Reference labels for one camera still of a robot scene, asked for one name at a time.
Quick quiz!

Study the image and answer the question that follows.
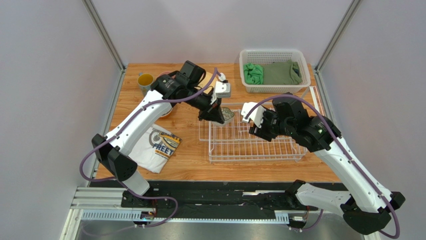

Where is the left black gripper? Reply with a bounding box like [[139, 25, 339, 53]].
[[184, 85, 224, 125]]

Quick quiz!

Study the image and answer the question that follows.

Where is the white ceramic jar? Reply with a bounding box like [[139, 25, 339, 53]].
[[212, 107, 235, 127]]

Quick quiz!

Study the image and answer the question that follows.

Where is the orange ceramic bowl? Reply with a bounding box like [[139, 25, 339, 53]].
[[160, 108, 173, 119]]

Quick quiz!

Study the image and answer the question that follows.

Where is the blue butterfly ceramic mug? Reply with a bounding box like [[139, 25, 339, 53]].
[[137, 72, 154, 97]]

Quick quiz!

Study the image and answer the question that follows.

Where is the cream yellow plate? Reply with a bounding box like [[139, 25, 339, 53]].
[[195, 72, 219, 96]]

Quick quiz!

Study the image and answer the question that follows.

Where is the pink plastic cup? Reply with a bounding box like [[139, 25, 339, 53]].
[[157, 71, 171, 77]]

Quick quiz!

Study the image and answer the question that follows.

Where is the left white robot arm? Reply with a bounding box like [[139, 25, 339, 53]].
[[87, 60, 231, 196]]

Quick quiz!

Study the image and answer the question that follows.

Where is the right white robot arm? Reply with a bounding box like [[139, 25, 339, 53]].
[[241, 93, 406, 239]]

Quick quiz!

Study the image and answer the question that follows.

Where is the bright green towel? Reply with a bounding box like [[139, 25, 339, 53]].
[[243, 63, 264, 85]]

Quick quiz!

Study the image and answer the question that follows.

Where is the white printed t-shirt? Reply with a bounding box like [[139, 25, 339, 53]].
[[129, 124, 183, 174]]

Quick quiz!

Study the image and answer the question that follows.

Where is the olive green shirt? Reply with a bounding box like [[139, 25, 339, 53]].
[[263, 60, 302, 85]]

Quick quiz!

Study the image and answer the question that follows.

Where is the white plastic laundry basket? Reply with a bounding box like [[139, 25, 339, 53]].
[[239, 48, 311, 93]]

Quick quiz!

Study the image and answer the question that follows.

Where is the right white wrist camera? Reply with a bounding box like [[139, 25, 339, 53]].
[[240, 102, 267, 128]]

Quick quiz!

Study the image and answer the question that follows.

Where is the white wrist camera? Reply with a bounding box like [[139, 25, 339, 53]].
[[210, 72, 232, 104], [240, 102, 267, 128]]

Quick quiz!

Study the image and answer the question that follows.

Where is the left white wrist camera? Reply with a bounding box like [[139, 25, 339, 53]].
[[210, 72, 232, 104]]

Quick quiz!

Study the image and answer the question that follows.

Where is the white wire dish rack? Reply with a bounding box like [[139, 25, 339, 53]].
[[198, 102, 309, 163]]

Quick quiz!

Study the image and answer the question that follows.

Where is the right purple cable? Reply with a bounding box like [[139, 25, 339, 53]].
[[242, 94, 401, 240]]

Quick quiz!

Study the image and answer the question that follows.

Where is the right aluminium frame post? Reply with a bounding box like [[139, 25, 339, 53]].
[[315, 0, 363, 72]]

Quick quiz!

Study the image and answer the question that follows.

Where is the aluminium frame post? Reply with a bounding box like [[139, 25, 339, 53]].
[[82, 0, 126, 72], [315, 0, 363, 72]]

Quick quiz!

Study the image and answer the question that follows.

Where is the left aluminium frame post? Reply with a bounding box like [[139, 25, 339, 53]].
[[82, 0, 126, 72]]

